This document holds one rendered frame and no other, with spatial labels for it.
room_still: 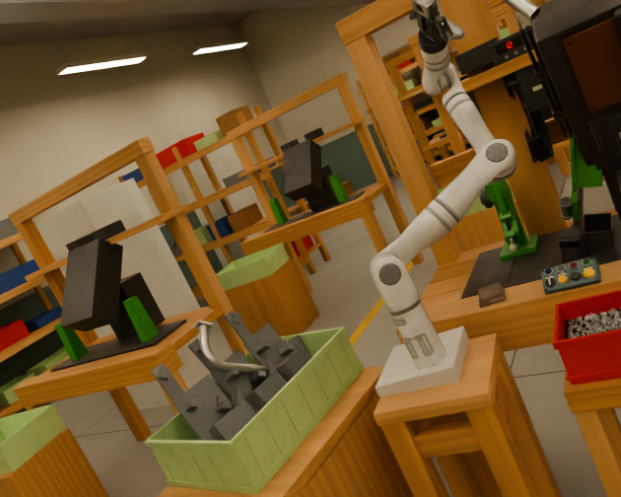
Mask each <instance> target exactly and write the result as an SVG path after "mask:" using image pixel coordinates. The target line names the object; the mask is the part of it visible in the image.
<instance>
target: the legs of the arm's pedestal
mask: <svg viewBox="0 0 621 497"><path fill-rule="evenodd" d="M466 414H467V416H468V418H469V420H466V421H460V422H454V423H450V421H449V417H448V415H447V414H446V415H440V416H435V417H429V418H423V419H417V420H412V421H406V422H400V423H394V424H389V425H383V426H381V428H382V430H383V432H384V435H385V436H386V438H387V440H388V442H389V444H390V446H391V448H392V451H393V453H394V455H395V457H396V459H397V461H398V463H399V465H400V468H401V470H402V472H403V474H404V476H405V478H406V480H407V482H408V485H409V487H410V489H411V491H412V493H413V495H414V497H449V494H448V492H447V490H446V488H445V486H444V483H443V481H442V479H441V477H440V475H439V472H438V470H437V468H436V466H435V464H434V461H433V459H432V457H436V459H437V461H438V463H439V465H440V467H441V470H442V472H443V474H444V476H445V478H446V481H447V483H448V486H449V488H450V491H451V493H452V495H453V497H484V496H483V494H482V492H481V490H480V487H479V485H478V483H477V481H476V478H475V476H474V474H473V472H472V469H471V467H470V465H469V463H468V460H467V458H466V456H465V454H464V453H467V452H474V451H481V450H483V453H484V455H485V457H486V460H487V462H488V464H489V466H490V468H491V470H492V472H493V475H494V477H495V479H496V482H497V484H498V486H499V488H500V491H501V493H502V495H503V497H562V495H561V492H560V490H559V487H558V485H557V483H556V480H555V478H554V475H553V473H552V471H551V468H550V466H549V463H548V461H547V458H546V457H545V455H544V452H543V450H542V447H541V445H540V443H539V440H538V438H537V435H536V433H535V430H534V428H533V426H532V423H531V421H530V418H529V416H528V413H527V411H526V409H525V406H524V404H523V401H522V399H521V397H520V394H519V392H518V388H517V385H516V383H515V381H514V378H513V376H512V373H511V371H510V369H509V366H508V364H507V361H506V359H505V356H504V354H503V352H502V349H501V350H500V358H499V366H498V374H497V381H496V389H495V397H494V405H493V406H491V407H485V408H479V409H474V410H468V411H466Z"/></svg>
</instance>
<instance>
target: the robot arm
mask: <svg viewBox="0 0 621 497"><path fill-rule="evenodd" d="M428 6H429V8H430V14H431V18H430V19H429V20H428V19H427V18H425V17H424V16H422V15H421V14H419V13H417V12H416V11H414V10H413V9H412V10H411V13H410V15H409V19H410V20H414V19H415V20H416V21H417V22H418V23H417V25H418V27H419V29H420V30H419V33H418V40H419V45H420V50H421V54H422V56H423V59H424V64H425V65H424V70H423V75H422V85H423V88H424V90H425V92H426V93H427V94H428V95H430V96H436V95H438V94H440V93H441V92H443V91H445V90H446V89H448V88H450V87H451V89H450V90H449V91H448V92H447V93H446V94H445V95H444V96H443V99H442V103H443V105H444V107H445V109H446V110H447V111H448V113H449V115H450V116H451V118H452V119H453V120H454V122H455V123H456V125H457V126H458V127H459V129H460V130H461V131H462V133H463V134H464V136H465V137H466V138H467V140H468V141H469V143H470V145H471V146H472V148H473V150H474V151H475V153H476V156H475V157H474V159H473V160H472V161H471V162H470V164H469V165H468V166H467V167H466V168H465V169H464V171H463V172H462V173H461V174H460V175H459V176H458V177H457V178H456V179H455V180H453V181H452V182H451V183H450V184H449V185H448V186H447V187H446V188H445V189H444V190H443V191H442V192H441V193H440V194H439V195H438V196H437V197H436V198H435V199H434V200H433V201H432V202H431V203H430V204H429V205H428V206H427V207H426V208H425V209H424V210H423V211H422V212H421V213H420V214H419V215H418V216H417V217H416V218H415V220H414V221H413V222H412V223H411V224H410V225H409V226H408V227H407V228H406V230H405V231H404V232H403V233H402V234H401V235H400V236H399V237H398V238H397V239H396V240H395V241H393V242H392V243H391V244H390V245H389V246H387V247H386V248H385V249H384V250H382V251H381V252H380V253H378V254H377V255H376V256H375V257H374V258H373V260H372V261H371V264H370V274H371V276H372V278H373V280H374V282H375V284H376V285H377V287H378V289H379V292H380V294H381V296H382V298H383V300H384V302H385V304H386V307H387V309H388V311H389V313H390V314H391V316H392V318H393V320H394V322H395V324H396V326H397V328H398V330H399V332H400V334H401V336H402V338H403V340H404V344H405V346H406V348H407V350H408V352H409V354H410V356H411V358H412V360H413V362H414V364H415V366H416V368H417V370H422V369H426V368H431V367H435V366H438V365H439V363H440V362H442V361H443V360H444V359H445V358H446V356H447V352H446V350H445V348H444V346H443V344H442V342H441V340H440V338H439V336H438V334H437V332H436V330H435V328H434V326H433V324H432V322H431V320H430V318H429V316H428V314H427V312H426V310H425V308H424V306H423V304H422V302H421V300H420V298H419V295H418V293H417V290H416V288H415V286H414V284H413V281H412V279H411V277H410V275H409V273H408V271H407V269H406V266H407V265H408V263H409V262H410V261H411V260H412V259H413V258H414V257H415V256H416V255H417V254H418V253H419V252H420V251H422V250H423V249H425V248H427V247H429V246H430V245H432V244H434V243H435V242H437V241H438V240H440V239H441V238H443V237H444V236H445V235H446V234H447V233H448V232H449V231H451V230H452V229H453V228H454V227H455V226H456V225H457V223H459V221H460V220H461V219H462V218H463V217H464V216H465V214H466V213H467V211H468V210H469V208H470V207H471V205H472V203H473V202H474V200H475V198H476V197H477V195H478V194H479V192H480V191H481V190H482V189H483V188H484V187H485V186H486V185H487V184H488V183H489V182H490V181H491V180H496V181H502V180H506V179H508V178H510V177H511V176H512V175H513V174H514V172H515V170H516V167H517V156H516V151H515V148H514V146H513V145H512V143H511V142H509V141H508V140H505V139H495V138H494V137H493V135H492V134H491V132H490V131H489V129H488V127H487V126H486V124H485V122H484V120H483V118H482V116H481V115H480V113H479V111H478V109H477V108H476V106H475V104H474V103H473V101H472V100H471V99H470V97H468V95H467V94H466V93H465V91H464V89H463V87H462V85H461V82H460V79H459V76H458V72H457V69H456V67H455V66H454V65H453V64H452V63H450V59H449V41H450V40H452V39H462V38H463V37H464V29H463V28H462V27H460V26H458V25H457V24H455V23H453V22H452V21H450V20H448V19H447V18H445V16H440V12H439V11H438V6H437V3H436V0H432V1H431V2H430V3H429V4H428Z"/></svg>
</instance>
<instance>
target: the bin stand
mask: <svg viewBox="0 0 621 497"><path fill-rule="evenodd" d="M566 378H567V371H566V368H565V380H564V396H565V398H566V400H567V402H568V405H569V407H570V410H571V412H572V413H575V415H576V417H577V420H578V422H579V425H580V427H581V430H582V433H583V435H584V438H585V440H586V444H587V447H588V449H589V452H590V454H591V457H592V459H593V462H594V464H595V467H596V469H597V472H598V474H599V477H600V480H601V482H602V485H603V487H604V490H605V492H606V495H607V497H621V425H620V422H619V419H618V417H617V414H616V412H615V409H614V408H619V407H621V378H618V379H612V380H605V381H598V382H592V383H585V384H579V385H572V384H571V381H567V380H566Z"/></svg>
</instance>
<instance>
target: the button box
mask: <svg viewBox="0 0 621 497"><path fill-rule="evenodd" d="M588 259H589V260H590V263H589V264H587V265H585V264H583V259H581V260H577V261H572V262H576V263H577V267H575V268H572V267H570V264H571V263H572V262H569V263H565V264H560V265H563V266H564V267H565V268H564V270H562V271H558V270H557V267H558V266H559V265H558V266H554V267H550V269H552V272H551V273H550V274H546V273H545V270H546V269H547V268H546V269H542V270H541V271H540V272H541V277H542V283H543V289H544V293H545V295H548V294H552V293H557V292H561V291H565V290H570V289H574V288H578V287H583V286H586V285H590V284H595V283H599V282H601V274H600V268H599V266H598V264H597V262H596V260H595V258H594V257H589V258H588ZM587 268H592V269H593V270H594V275H593V276H592V277H590V278H586V277H585V276H584V270H585V269H587ZM573 272H579V273H580V274H581V277H580V279H578V280H573V279H572V277H571V275H572V273H573ZM561 275H565V276H567V278H568V280H567V282H565V283H560V282H559V281H558V278H559V276H561ZM547 278H553V279H554V280H555V284H554V285H553V286H551V287H549V286H547V285H546V284H545V281H546V279H547Z"/></svg>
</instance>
